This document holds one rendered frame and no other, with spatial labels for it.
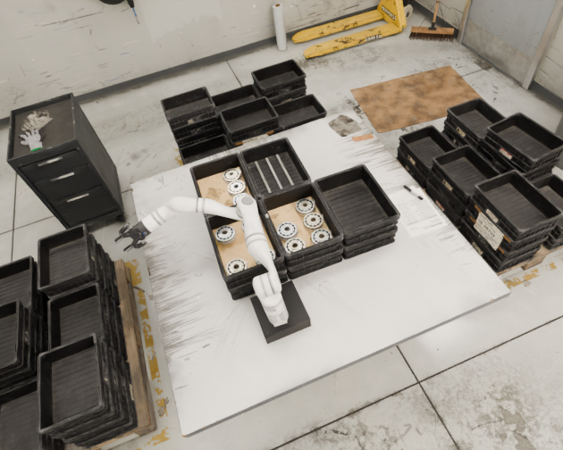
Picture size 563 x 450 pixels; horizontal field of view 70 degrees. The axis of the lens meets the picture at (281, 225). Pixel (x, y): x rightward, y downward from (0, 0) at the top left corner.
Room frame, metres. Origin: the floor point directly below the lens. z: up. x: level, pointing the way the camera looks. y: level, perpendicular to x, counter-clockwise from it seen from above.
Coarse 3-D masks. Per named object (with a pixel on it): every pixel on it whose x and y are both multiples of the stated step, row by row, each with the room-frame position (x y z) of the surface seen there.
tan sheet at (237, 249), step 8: (232, 224) 1.36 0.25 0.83; (240, 224) 1.35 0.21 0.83; (240, 232) 1.30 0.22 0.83; (216, 240) 1.27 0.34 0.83; (240, 240) 1.24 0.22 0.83; (224, 248) 1.21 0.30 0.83; (232, 248) 1.20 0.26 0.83; (240, 248) 1.19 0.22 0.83; (272, 248) 1.16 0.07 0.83; (224, 256) 1.16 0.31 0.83; (232, 256) 1.15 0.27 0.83; (240, 256) 1.14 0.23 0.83; (248, 256) 1.14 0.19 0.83; (224, 264) 1.11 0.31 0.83; (248, 264) 1.09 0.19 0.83
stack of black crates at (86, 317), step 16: (80, 288) 1.36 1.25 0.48; (96, 288) 1.34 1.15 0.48; (48, 304) 1.28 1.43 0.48; (64, 304) 1.32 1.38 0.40; (80, 304) 1.31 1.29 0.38; (96, 304) 1.29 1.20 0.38; (112, 304) 1.33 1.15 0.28; (48, 320) 1.18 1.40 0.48; (64, 320) 1.23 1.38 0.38; (80, 320) 1.21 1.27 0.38; (96, 320) 1.19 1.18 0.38; (112, 320) 1.21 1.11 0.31; (48, 336) 1.08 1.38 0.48; (64, 336) 1.12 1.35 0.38; (80, 336) 1.10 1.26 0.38; (112, 336) 1.07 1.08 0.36
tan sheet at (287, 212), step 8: (312, 200) 1.43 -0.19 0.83; (280, 208) 1.41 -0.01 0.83; (288, 208) 1.40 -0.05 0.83; (272, 216) 1.37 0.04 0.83; (280, 216) 1.36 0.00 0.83; (288, 216) 1.35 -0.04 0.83; (296, 216) 1.34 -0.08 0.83; (296, 224) 1.28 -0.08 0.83; (304, 232) 1.22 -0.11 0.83; (312, 232) 1.22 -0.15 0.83; (304, 240) 1.17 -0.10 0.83
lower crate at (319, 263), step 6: (336, 252) 1.08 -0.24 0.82; (318, 258) 1.06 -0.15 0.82; (324, 258) 1.07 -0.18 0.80; (330, 258) 1.08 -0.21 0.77; (336, 258) 1.09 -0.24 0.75; (300, 264) 1.04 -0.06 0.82; (306, 264) 1.05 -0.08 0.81; (312, 264) 1.07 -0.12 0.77; (318, 264) 1.06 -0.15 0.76; (324, 264) 1.08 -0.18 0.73; (330, 264) 1.08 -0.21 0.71; (288, 270) 1.03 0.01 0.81; (294, 270) 1.03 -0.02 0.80; (300, 270) 1.05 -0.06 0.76; (306, 270) 1.06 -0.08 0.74; (312, 270) 1.06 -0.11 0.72; (318, 270) 1.06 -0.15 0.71; (288, 276) 1.05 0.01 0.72; (294, 276) 1.04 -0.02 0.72; (300, 276) 1.04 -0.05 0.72
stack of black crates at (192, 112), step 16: (176, 96) 3.03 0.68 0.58; (192, 96) 3.06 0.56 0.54; (208, 96) 2.97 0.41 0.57; (176, 112) 2.94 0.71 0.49; (192, 112) 2.77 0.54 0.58; (208, 112) 2.80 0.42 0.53; (176, 128) 2.74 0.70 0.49; (192, 128) 2.77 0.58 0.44; (208, 128) 2.80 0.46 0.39; (192, 144) 2.76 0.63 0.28
